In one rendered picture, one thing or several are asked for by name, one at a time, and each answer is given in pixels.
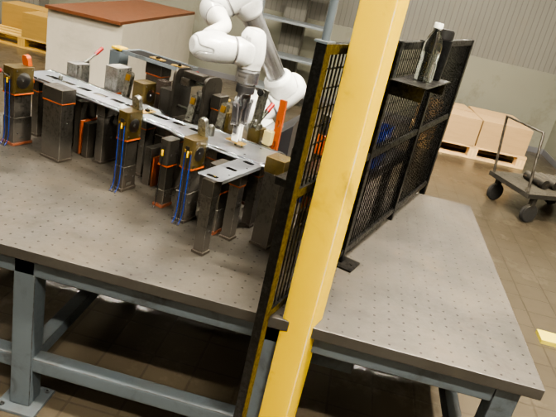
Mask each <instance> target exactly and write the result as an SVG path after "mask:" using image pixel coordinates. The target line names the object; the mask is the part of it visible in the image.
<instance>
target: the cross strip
mask: <svg viewBox="0 0 556 417"><path fill-rule="evenodd" d="M244 161H247V162H250V163H252V164H254V165H249V164H247V163H245V162H244ZM226 167H230V168H232V169H234V170H237V171H232V170H229V169H227V168H226ZM260 169H261V165H258V164H257V163H254V162H251V161H248V160H246V159H243V158H238V159H236V160H233V161H229V162H226V163H223V164H221V165H216V166H214V167H211V168H208V169H207V170H202V171H200V172H198V173H199V175H203V176H206V177H208V178H210V179H212V180H216V181H218V182H223V183H222V185H223V184H226V183H227V182H230V181H232V180H235V179H238V178H241V177H243V176H245V175H249V174H251V173H253V172H256V171H258V170H260ZM207 174H211V175H215V176H217V177H218V178H217V179H216V178H213V177H211V176H209V175H207Z"/></svg>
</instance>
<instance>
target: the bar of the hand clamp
mask: <svg viewBox="0 0 556 417"><path fill-rule="evenodd" d="M269 92H270V91H268V90H265V89H258V91H257V95H258V98H257V101H256V107H255V110H254V113H253V117H252V122H251V126H250V129H252V127H253V123H255V121H256V120H258V121H257V125H256V130H255V131H257V126H258V125H259V124H260V123H261V120H262V117H263V114H264V111H265V107H266V102H267V99H268V95H269Z"/></svg>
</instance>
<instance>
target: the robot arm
mask: <svg viewBox="0 0 556 417"><path fill-rule="evenodd" d="M262 8H263V6H262V0H202V1H201V3H200V5H199V11H200V15H201V17H202V18H203V19H204V21H205V22H206V23H207V24H208V25H210V26H209V27H207V28H205V29H204V30H202V31H199V32H196V33H194V34H193V35H192V36H191V37H190V40H189V50H190V52H191V53H192V55H193V56H195V57H196V58H198V59H200V60H204V61H208V62H213V63H219V64H234V65H237V75H236V81H237V85H236V92H237V96H236V97H235V101H232V119H231V124H233V130H232V138H231V141H235V142H238V141H241V139H242V131H243V128H245V130H246V131H247V132H248V128H249V127H248V123H249V122H250V121H251V120H252V117H253V113H254V110H255V107H256V101H257V98H258V95H257V91H256V89H255V87H256V86H255V85H257V84H258V80H259V75H260V73H261V72H260V71H261V67H262V68H263V70H264V72H265V75H266V77H265V80H264V84H265V88H264V89H265V90H268V91H270V92H269V95H268V99H267V102H266V107H265V110H266V108H267V107H268V106H269V105H270V103H274V104H275V107H273V109H272V110H271V111H270V112H269V113H268V114H267V115H266V117H265V118H264V119H263V120H262V121H261V124H262V126H263V127H266V130H267V129H269V130H272V131H274V128H275V123H274V121H273V119H272V118H273V117H275V116H276V115H277V112H278V108H279V104H280V100H281V99H284V100H286V101H288V103H287V107H286V110H287V109H289V108H291V107H293V106H294V105H296V104H297V103H298V102H299V101H300V100H301V99H302V98H303V97H304V95H305V90H306V84H305V81H304V79H303V78H302V77H301V76H300V75H299V74H296V73H291V72H290V71H289V70H288V69H285V68H283V65H282V63H281V61H280V57H279V55H278V53H277V50H276V47H275V45H274V42H273V40H272V38H271V33H270V32H269V29H268V27H267V24H266V21H265V19H264V17H263V15H262ZM235 15H236V16H237V17H238V18H239V19H240V20H242V22H243V24H244V26H245V28H246V29H245V30H244V31H243V32H242V36H230V35H227V34H228V33H229V32H230V31H231V29H232V23H231V20H230V18H231V17H233V16H235ZM238 139H239V140H238Z"/></svg>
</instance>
